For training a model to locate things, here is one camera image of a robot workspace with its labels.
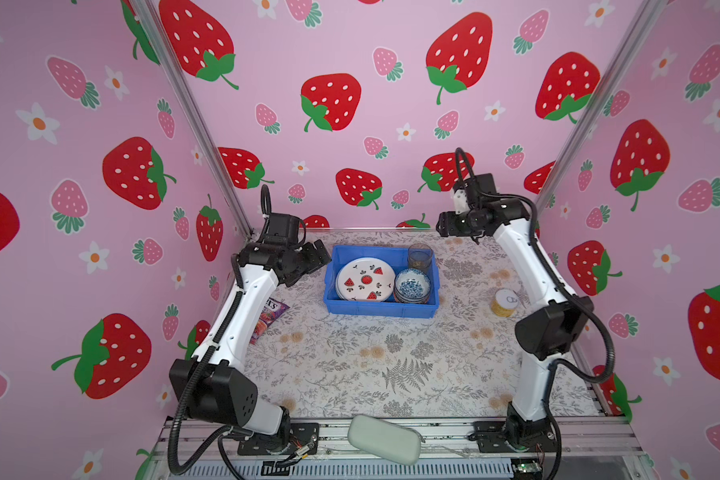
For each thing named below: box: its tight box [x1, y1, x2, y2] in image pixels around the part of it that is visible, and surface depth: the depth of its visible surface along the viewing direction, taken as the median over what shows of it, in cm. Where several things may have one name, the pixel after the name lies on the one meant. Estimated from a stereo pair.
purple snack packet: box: [250, 297, 290, 345], surface depth 97 cm
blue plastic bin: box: [324, 244, 440, 318], surface depth 98 cm
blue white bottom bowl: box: [394, 268, 431, 304], surface depth 95 cm
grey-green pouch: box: [347, 414, 421, 465], surface depth 73 cm
